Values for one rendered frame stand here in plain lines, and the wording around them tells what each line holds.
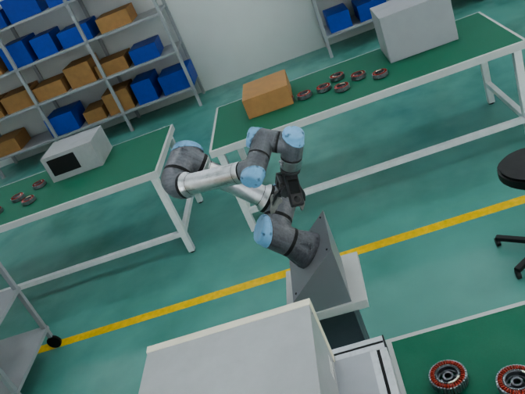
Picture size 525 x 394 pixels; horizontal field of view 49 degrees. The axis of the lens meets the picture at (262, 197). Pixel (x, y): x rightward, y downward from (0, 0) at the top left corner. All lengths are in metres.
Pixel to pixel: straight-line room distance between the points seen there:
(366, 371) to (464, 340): 0.59
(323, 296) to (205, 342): 0.87
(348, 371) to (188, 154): 1.06
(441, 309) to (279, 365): 2.02
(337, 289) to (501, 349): 0.62
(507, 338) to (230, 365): 0.97
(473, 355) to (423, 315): 1.28
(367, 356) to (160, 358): 0.52
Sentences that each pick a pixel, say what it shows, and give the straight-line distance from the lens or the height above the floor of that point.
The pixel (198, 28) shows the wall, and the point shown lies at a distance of 8.07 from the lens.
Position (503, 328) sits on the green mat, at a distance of 2.04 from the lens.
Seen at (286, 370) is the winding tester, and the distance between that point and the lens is 1.29.
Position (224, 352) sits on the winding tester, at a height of 1.32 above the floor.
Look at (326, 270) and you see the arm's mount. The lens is 2.17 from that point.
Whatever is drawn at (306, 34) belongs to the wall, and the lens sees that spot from 8.08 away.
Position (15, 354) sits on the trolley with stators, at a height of 0.18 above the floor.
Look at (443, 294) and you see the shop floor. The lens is 3.33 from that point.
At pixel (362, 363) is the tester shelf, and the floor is 1.11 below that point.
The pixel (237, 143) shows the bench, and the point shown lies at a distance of 4.03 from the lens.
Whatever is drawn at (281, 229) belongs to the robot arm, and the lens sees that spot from 2.20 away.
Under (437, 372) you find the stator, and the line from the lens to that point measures 1.91.
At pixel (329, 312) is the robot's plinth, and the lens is 2.28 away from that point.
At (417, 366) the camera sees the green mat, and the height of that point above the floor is 0.75.
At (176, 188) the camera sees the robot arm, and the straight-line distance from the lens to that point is 2.09.
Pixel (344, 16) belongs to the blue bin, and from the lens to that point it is 7.52.
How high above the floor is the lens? 2.20
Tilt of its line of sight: 27 degrees down
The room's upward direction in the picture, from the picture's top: 23 degrees counter-clockwise
